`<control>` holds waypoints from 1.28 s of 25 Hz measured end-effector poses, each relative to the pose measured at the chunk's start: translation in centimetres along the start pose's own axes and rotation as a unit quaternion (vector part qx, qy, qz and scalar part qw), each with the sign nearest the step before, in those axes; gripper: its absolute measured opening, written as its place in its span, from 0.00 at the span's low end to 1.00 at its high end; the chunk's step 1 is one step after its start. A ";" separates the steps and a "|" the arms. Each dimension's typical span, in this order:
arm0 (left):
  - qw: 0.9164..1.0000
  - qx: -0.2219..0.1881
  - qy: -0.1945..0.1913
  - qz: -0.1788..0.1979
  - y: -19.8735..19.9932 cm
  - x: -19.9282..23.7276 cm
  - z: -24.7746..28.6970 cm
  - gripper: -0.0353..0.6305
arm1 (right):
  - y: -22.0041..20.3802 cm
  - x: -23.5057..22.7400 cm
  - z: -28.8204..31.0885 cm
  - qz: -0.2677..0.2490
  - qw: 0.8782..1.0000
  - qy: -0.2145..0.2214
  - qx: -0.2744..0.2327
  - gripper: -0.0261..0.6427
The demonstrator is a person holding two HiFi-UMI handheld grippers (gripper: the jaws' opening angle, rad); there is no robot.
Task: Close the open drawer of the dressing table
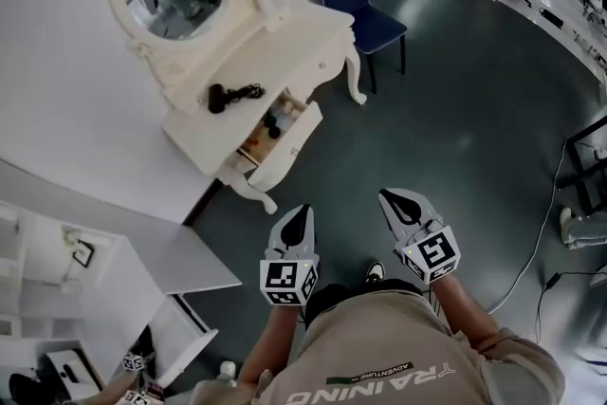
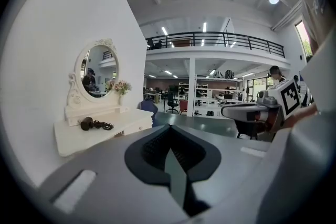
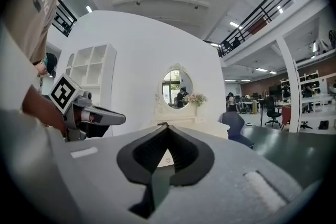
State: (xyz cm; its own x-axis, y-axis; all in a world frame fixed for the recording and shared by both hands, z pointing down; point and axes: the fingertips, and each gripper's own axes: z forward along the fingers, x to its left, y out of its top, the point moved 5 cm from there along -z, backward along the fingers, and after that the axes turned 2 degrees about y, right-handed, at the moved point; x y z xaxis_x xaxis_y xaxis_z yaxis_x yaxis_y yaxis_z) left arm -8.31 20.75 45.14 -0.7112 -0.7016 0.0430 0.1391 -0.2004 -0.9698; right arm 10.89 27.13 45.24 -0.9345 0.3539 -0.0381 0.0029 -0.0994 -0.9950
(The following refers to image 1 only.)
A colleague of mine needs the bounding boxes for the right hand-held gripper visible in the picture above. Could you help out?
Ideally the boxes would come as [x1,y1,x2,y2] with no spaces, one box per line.
[378,188,463,286]

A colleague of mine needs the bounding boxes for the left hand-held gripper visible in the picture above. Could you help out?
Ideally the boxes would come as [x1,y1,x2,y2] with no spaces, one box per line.
[259,204,321,307]

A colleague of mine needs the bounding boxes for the white dressing table drawer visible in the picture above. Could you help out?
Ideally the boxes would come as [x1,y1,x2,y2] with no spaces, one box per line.
[236,88,324,193]

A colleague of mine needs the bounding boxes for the person's left forearm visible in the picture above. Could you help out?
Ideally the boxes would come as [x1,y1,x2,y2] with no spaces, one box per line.
[236,303,309,388]

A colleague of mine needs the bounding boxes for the person's right forearm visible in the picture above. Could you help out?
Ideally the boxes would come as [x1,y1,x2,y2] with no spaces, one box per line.
[426,272,506,352]

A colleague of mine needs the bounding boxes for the black round item in drawer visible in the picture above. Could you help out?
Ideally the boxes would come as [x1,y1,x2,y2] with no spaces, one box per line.
[263,113,284,140]

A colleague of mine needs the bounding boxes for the pink items in drawer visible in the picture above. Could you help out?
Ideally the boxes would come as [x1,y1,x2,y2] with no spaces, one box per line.
[277,94,304,120]

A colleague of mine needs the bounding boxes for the closed white drawer with knob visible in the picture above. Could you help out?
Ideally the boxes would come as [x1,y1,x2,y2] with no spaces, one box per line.
[283,46,343,97]

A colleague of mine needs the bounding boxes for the white dressing table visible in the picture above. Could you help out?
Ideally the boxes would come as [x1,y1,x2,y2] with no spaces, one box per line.
[125,0,369,215]

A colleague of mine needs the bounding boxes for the person's black and white sneaker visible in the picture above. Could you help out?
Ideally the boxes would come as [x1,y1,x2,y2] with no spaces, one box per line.
[364,261,387,285]

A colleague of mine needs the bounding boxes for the person's black trousers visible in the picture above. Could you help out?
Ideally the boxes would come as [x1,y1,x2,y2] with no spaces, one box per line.
[303,278,426,333]

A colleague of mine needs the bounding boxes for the person's beige printed shirt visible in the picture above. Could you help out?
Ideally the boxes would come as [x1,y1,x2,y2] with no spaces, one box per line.
[189,284,568,405]

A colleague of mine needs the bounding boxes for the white cabinet shelf unit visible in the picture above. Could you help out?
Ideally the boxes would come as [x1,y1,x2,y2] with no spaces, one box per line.
[0,201,219,395]

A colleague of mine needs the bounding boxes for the blue chair with black legs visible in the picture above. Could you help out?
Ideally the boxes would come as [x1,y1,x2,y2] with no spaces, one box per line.
[316,0,409,95]

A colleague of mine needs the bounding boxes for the spare hand-held gripper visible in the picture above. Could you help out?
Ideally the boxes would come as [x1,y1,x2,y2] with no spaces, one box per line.
[115,381,166,405]
[121,350,156,376]

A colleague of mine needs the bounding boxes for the white box device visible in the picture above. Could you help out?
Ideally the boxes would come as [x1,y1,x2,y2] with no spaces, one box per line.
[44,348,104,393]

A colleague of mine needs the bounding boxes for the white floor cable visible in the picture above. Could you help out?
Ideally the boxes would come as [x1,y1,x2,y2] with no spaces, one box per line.
[487,137,570,315]

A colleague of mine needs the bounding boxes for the black hair dryer with cord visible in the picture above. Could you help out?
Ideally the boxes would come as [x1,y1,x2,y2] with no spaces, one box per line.
[207,83,267,116]

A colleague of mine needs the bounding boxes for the black cable with adapter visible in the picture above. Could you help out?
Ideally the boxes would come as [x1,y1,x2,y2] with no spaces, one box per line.
[534,268,607,343]

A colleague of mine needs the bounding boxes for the black metal frame table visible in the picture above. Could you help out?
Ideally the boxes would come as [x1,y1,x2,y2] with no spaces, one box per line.
[554,113,607,217]

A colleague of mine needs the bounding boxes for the black picture frame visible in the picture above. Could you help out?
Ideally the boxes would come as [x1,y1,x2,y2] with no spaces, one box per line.
[72,239,96,269]

